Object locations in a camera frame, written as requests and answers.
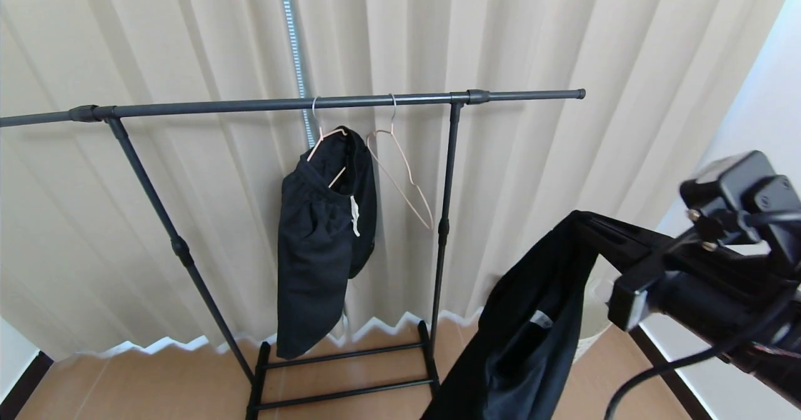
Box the black shorts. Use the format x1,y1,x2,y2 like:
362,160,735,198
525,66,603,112
276,125,379,361

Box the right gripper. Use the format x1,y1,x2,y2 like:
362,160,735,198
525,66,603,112
573,210,784,347

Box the black clothes rack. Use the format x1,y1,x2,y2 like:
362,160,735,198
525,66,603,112
0,88,588,420

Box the white laundry basket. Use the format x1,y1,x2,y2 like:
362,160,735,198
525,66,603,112
572,279,615,362

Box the black garment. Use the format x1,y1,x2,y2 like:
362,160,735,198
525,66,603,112
420,210,603,420

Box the beige curtain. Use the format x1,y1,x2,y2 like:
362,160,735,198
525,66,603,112
0,0,801,362

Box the pink clothes hanger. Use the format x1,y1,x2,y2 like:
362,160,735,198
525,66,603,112
365,93,435,232
305,96,349,190

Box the black cable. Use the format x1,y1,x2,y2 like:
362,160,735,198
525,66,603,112
602,285,801,420

